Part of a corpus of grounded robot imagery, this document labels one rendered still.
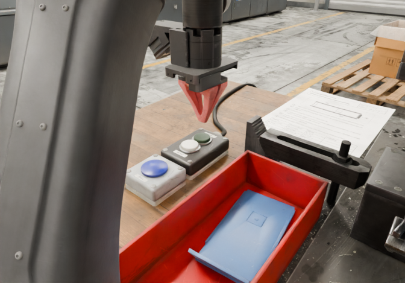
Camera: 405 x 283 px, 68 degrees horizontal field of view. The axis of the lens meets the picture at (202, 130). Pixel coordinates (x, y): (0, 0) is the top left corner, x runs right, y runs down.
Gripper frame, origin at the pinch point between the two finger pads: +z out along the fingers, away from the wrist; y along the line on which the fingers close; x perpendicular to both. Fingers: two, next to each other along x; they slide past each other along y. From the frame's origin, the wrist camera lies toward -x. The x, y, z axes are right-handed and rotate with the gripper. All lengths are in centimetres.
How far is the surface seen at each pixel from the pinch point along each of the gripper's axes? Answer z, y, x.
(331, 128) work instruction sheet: 7.5, -24.7, 13.8
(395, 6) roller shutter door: 72, -924, -139
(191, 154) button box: 4.5, 4.4, 1.4
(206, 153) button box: 4.6, 2.6, 3.1
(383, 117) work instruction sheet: 7.3, -37.2, 20.7
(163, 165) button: 3.8, 10.2, 1.0
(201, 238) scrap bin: 7.1, 14.6, 12.3
